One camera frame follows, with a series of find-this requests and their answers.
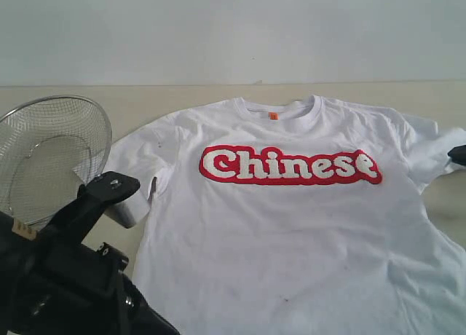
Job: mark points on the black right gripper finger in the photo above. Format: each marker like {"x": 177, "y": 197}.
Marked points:
{"x": 458, "y": 155}

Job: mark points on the round metal mesh basket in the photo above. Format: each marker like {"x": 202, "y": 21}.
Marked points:
{"x": 49, "y": 148}

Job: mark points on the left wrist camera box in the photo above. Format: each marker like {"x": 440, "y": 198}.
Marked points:
{"x": 73, "y": 222}

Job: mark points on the white t-shirt red lettering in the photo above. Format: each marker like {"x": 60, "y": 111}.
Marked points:
{"x": 298, "y": 219}

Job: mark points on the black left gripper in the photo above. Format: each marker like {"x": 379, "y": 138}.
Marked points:
{"x": 50, "y": 286}

